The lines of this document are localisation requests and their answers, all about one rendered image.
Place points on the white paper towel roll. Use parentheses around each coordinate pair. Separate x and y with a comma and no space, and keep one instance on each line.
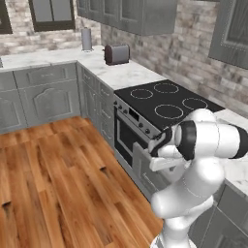
(86,39)

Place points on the dark silver toaster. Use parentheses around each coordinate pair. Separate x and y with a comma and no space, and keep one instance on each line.
(117,54)

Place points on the grey base cabinet run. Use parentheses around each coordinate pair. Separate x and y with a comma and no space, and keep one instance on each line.
(97,100)
(48,97)

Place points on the grey open drawer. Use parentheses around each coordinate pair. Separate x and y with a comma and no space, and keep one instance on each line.
(144,172)

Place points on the black and silver stove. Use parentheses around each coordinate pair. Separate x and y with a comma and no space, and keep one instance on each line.
(161,97)

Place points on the black oven door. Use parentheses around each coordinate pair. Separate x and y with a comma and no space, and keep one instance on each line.
(126,137)

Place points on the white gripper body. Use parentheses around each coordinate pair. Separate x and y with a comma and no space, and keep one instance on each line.
(166,163)

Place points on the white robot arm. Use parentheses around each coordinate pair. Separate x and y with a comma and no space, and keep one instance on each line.
(200,180)

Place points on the grey wall cabinet run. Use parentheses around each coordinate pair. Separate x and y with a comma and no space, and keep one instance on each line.
(135,14)

